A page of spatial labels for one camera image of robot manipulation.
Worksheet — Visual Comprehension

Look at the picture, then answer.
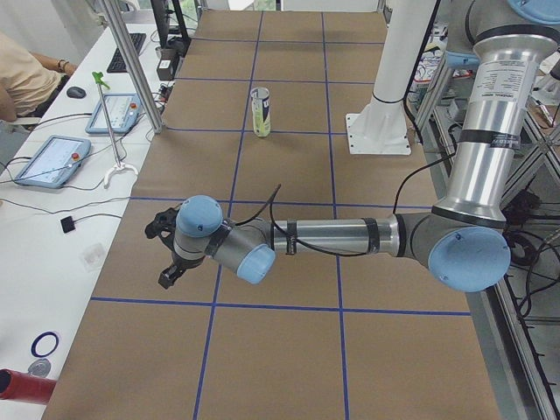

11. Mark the black keyboard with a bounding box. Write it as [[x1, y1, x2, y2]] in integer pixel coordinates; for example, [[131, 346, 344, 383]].
[[106, 32, 148, 74]]

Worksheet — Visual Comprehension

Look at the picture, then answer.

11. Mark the person in beige shirt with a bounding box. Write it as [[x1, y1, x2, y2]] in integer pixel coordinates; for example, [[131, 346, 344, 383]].
[[1, 32, 78, 123]]

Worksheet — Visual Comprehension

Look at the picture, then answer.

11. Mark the aluminium frame post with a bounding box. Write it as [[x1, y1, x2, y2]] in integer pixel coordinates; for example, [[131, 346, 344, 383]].
[[101, 0, 164, 134]]

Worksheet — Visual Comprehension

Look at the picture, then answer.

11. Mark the white blue tennis ball can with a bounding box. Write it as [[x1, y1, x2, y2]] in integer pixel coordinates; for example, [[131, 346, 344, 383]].
[[250, 87, 270, 137]]

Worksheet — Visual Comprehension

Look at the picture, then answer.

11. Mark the clear plastic bag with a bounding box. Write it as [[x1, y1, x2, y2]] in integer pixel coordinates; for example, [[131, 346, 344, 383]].
[[80, 243, 107, 272]]

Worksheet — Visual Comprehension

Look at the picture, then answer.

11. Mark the black computer monitor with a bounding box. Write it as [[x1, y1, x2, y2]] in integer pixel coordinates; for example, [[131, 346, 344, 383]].
[[150, 0, 191, 55]]

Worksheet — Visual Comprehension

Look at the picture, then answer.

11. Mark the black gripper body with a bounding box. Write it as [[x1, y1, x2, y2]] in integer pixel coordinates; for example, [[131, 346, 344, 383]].
[[162, 234, 205, 269]]

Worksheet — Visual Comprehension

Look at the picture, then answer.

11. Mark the small circuit board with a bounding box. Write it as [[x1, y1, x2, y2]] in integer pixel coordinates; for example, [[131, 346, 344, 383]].
[[158, 84, 173, 102]]

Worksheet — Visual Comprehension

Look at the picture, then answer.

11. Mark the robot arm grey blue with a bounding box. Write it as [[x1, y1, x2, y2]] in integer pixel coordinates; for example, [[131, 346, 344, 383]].
[[145, 1, 559, 292]]

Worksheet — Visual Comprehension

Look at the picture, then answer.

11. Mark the teach pendant near blue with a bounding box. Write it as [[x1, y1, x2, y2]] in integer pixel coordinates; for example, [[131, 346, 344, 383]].
[[14, 136, 91, 189]]

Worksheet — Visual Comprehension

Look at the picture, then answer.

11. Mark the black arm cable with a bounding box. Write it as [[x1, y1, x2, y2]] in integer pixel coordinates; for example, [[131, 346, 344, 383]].
[[235, 155, 456, 258]]

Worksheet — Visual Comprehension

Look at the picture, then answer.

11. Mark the teach pendant blue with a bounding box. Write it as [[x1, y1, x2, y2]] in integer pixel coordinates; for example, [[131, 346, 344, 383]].
[[85, 93, 143, 135], [14, 136, 91, 189]]

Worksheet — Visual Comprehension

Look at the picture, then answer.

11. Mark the black box white label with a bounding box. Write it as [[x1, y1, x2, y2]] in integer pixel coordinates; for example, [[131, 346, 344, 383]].
[[157, 48, 179, 81]]

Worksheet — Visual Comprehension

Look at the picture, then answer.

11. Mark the blue tape ring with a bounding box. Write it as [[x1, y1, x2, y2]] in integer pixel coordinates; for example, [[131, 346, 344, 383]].
[[30, 331, 60, 359]]

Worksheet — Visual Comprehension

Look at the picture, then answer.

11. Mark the black small square device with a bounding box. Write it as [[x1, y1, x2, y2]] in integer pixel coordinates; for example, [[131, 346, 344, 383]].
[[60, 216, 75, 234]]

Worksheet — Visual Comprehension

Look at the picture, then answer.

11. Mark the red bottle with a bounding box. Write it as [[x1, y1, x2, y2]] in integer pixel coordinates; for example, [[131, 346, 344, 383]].
[[1, 368, 57, 405]]

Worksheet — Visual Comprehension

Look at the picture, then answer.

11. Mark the black computer mouse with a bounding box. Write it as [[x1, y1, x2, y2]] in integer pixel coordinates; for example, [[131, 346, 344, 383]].
[[66, 87, 87, 99]]

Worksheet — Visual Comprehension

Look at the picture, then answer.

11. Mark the teach pendant far blue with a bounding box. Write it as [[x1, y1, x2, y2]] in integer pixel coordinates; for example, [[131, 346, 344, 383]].
[[85, 93, 143, 135]]

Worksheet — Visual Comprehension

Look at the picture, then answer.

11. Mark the white camera mast base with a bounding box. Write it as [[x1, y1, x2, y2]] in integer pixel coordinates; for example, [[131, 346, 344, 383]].
[[346, 0, 438, 156]]

